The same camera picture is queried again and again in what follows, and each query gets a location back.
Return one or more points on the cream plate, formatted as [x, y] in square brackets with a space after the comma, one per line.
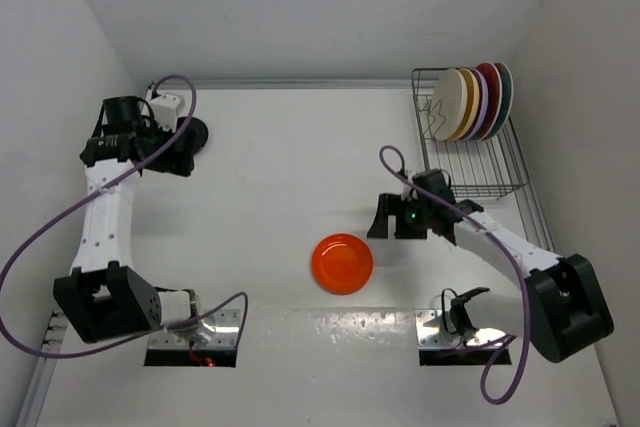
[448, 104]

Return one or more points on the black plate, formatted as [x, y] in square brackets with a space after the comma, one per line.
[200, 129]

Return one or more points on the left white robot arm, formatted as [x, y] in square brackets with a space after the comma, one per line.
[103, 296]

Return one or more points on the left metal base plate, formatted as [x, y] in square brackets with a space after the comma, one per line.
[215, 332]

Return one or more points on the metal base plate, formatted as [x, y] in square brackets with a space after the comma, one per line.
[432, 336]
[215, 332]

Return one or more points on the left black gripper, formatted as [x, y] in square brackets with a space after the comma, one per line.
[174, 162]

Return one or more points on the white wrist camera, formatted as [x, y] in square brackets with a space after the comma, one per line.
[166, 109]
[409, 192]

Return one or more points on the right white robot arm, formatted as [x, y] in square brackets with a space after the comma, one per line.
[564, 310]

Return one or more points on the red teal floral plate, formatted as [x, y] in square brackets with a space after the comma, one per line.
[494, 83]
[507, 98]

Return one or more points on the tan plate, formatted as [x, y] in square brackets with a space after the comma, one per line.
[472, 103]

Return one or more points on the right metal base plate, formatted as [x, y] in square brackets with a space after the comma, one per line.
[432, 336]

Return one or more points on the orange plate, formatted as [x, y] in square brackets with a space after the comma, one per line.
[342, 264]

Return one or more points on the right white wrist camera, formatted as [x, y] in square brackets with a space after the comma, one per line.
[409, 192]

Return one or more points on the wire dish rack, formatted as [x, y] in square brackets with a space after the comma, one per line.
[491, 168]

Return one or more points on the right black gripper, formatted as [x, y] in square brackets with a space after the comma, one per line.
[392, 204]

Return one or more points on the purple plate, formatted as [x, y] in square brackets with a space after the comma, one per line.
[483, 104]

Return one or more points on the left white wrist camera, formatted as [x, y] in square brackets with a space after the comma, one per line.
[166, 109]

